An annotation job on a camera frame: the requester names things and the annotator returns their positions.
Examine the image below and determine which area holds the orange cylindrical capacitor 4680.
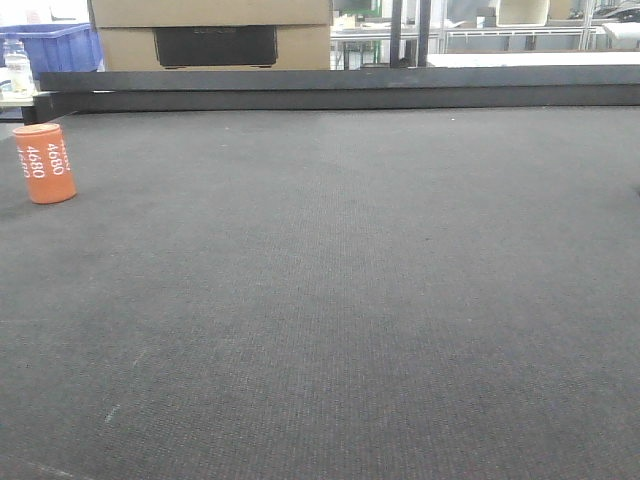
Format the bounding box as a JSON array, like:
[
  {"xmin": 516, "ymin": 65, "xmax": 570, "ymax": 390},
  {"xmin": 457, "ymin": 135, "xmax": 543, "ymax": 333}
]
[{"xmin": 13, "ymin": 123, "xmax": 77, "ymax": 205}]

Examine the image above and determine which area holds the beige bin on rack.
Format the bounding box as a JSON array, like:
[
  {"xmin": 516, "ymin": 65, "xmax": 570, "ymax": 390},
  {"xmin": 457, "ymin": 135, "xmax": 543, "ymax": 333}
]
[{"xmin": 496, "ymin": 0, "xmax": 550, "ymax": 27}]

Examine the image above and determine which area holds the lower cardboard box black window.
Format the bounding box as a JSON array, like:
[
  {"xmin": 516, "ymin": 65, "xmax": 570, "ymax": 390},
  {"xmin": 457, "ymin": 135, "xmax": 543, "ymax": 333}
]
[{"xmin": 98, "ymin": 25, "xmax": 331, "ymax": 71}]

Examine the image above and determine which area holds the upper cardboard box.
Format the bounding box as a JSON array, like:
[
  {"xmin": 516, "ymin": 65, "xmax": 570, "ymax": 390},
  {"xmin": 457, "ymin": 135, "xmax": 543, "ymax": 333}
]
[{"xmin": 88, "ymin": 0, "xmax": 332, "ymax": 28}]

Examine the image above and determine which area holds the blue plastic crate background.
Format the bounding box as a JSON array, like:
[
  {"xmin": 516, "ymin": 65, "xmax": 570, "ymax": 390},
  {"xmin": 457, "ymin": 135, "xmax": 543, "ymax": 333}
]
[{"xmin": 1, "ymin": 23, "xmax": 103, "ymax": 80}]

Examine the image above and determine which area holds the white metal rack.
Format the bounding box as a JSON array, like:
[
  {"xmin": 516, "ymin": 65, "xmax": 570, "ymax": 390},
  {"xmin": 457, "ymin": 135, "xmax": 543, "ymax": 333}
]
[{"xmin": 441, "ymin": 26, "xmax": 612, "ymax": 53}]

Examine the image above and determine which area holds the clear plastic bottle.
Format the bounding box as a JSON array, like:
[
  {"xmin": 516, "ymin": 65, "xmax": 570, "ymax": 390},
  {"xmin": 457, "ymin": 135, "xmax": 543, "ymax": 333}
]
[{"xmin": 3, "ymin": 38, "xmax": 36, "ymax": 98}]

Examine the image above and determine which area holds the black vertical post left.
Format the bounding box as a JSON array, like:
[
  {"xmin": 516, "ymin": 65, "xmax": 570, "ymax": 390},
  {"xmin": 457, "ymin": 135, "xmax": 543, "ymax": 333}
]
[{"xmin": 389, "ymin": 0, "xmax": 409, "ymax": 69}]

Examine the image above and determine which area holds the black vertical post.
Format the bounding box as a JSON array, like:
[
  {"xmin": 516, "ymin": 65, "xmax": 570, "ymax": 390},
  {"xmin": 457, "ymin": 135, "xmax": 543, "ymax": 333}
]
[
  {"xmin": 389, "ymin": 0, "xmax": 409, "ymax": 69},
  {"xmin": 417, "ymin": 0, "xmax": 432, "ymax": 68}
]

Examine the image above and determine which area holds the black vertical post right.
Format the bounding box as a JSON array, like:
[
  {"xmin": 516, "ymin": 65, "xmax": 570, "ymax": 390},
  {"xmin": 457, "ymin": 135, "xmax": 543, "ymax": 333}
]
[{"xmin": 417, "ymin": 0, "xmax": 432, "ymax": 68}]

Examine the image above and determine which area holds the black table edge rail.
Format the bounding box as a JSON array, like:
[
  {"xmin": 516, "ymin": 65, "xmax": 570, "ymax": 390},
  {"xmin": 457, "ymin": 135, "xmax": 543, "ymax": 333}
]
[{"xmin": 23, "ymin": 65, "xmax": 639, "ymax": 124}]

